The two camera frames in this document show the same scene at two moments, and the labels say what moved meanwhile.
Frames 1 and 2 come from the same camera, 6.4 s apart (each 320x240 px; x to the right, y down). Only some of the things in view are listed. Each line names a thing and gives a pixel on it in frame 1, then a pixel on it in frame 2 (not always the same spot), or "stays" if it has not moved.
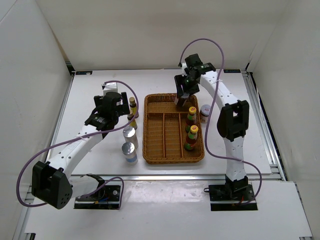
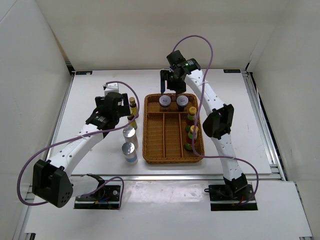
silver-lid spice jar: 128,150 stays
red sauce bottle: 192,138 stays
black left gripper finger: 96,99 stays
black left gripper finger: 125,105 stays
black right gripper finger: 180,80 to 164,76
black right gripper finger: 191,91 to 179,91
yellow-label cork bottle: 133,106 stays
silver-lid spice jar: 130,135 stays
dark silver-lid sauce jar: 183,100 to 165,101
